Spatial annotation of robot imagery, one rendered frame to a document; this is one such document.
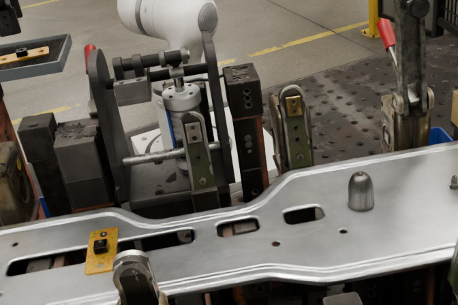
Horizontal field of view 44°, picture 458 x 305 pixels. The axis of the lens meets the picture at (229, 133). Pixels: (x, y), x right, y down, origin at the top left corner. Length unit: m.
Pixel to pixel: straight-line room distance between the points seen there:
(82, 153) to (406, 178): 0.46
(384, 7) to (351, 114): 2.42
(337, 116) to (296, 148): 0.75
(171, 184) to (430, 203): 0.39
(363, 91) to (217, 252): 1.10
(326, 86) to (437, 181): 1.00
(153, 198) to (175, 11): 0.42
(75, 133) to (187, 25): 0.38
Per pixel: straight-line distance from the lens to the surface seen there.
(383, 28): 0.94
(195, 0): 1.16
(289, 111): 0.83
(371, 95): 1.70
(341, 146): 1.46
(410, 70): 0.87
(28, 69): 0.93
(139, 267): 0.57
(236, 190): 1.31
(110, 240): 0.77
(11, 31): 0.94
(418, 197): 0.78
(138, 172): 0.96
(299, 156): 0.86
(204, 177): 0.84
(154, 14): 1.19
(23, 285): 0.76
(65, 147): 0.86
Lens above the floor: 1.46
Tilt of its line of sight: 29 degrees down
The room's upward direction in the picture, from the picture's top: 9 degrees counter-clockwise
